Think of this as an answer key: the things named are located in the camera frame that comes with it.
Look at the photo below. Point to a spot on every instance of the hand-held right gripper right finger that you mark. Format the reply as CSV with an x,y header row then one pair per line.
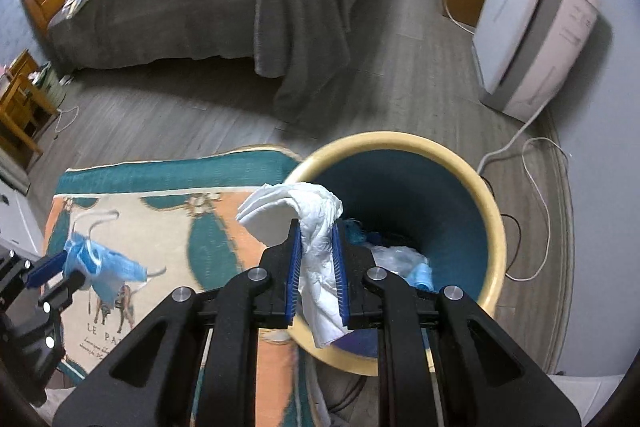
x,y
339,277

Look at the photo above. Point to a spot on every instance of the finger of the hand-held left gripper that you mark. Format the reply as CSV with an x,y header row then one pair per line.
x,y
62,292
47,269

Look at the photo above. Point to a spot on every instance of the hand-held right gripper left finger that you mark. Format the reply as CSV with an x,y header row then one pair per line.
x,y
295,277

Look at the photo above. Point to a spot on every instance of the white tissue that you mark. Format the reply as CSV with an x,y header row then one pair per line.
x,y
315,257

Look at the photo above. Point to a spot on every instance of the blue face mask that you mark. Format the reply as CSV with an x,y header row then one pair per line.
x,y
107,267
420,277

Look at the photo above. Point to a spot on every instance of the blue bin with yellow rim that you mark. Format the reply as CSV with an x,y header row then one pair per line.
x,y
400,192

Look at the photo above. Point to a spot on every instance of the white cabinet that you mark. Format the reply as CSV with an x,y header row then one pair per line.
x,y
20,217

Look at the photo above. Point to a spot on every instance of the clear plastic wrapper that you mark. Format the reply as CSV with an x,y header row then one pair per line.
x,y
395,257

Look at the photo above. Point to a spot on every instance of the printed teal orange cushion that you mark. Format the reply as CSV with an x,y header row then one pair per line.
x,y
200,227

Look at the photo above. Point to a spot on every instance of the wooden stool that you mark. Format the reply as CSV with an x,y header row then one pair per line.
x,y
20,107

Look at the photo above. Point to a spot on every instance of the green waste basket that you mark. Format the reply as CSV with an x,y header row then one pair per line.
x,y
50,84

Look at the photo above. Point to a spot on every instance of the wooden side table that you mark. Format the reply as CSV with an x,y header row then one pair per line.
x,y
22,62

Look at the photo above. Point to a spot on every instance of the bed with grey blanket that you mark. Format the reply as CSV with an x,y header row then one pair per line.
x,y
200,7

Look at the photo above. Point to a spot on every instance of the white air purifier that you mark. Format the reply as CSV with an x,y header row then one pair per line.
x,y
525,22

